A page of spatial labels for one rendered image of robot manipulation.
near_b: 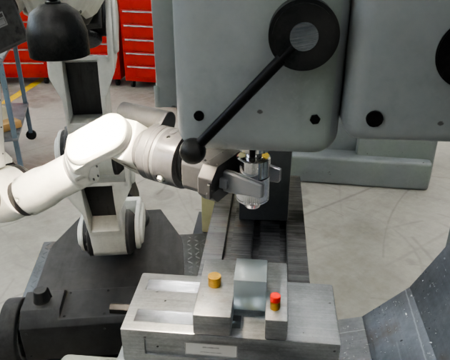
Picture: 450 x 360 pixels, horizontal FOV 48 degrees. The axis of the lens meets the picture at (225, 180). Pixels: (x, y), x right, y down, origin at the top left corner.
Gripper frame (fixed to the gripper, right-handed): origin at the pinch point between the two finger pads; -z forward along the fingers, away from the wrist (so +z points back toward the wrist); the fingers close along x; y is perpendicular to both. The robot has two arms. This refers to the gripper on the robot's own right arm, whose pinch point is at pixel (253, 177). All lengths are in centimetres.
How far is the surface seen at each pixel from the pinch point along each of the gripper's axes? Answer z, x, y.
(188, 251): 67, 79, 84
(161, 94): 10.2, -6.9, -12.3
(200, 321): 4.6, -7.2, 23.1
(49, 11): 19.1, -15.3, -22.9
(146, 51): 306, 355, 87
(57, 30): 17.8, -15.6, -20.9
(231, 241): 18.5, 27.4, 33.1
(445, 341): -29.0, 12.4, 27.0
